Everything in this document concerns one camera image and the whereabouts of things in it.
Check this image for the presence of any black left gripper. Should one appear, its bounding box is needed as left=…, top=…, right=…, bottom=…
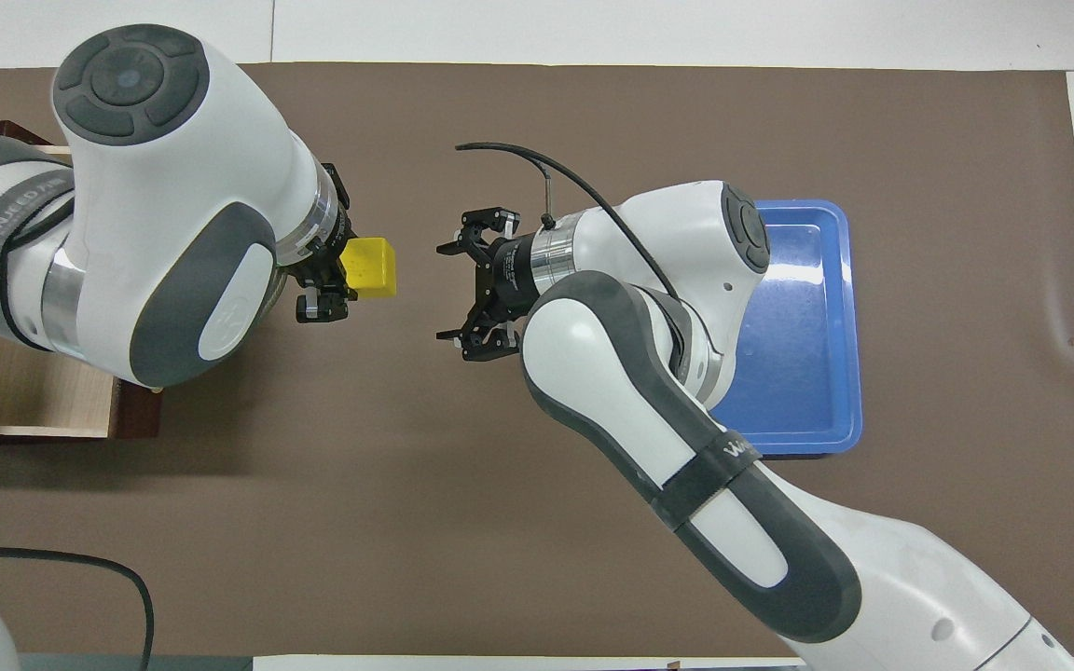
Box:
left=296, top=163, right=358, bottom=325

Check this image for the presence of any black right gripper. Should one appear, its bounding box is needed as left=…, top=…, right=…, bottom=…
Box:
left=436, top=206, right=548, bottom=363

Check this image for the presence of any yellow cube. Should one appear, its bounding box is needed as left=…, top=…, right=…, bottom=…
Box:
left=339, top=237, right=401, bottom=302

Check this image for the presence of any wooden drawer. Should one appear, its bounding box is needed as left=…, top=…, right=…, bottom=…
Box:
left=0, top=144, right=166, bottom=441

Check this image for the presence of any brown table mat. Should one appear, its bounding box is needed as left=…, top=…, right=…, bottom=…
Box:
left=0, top=62, right=1074, bottom=659

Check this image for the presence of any blue plastic tray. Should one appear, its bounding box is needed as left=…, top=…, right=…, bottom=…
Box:
left=705, top=199, right=864, bottom=458

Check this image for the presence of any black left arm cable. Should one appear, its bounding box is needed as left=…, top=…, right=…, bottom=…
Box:
left=0, top=543, right=157, bottom=671

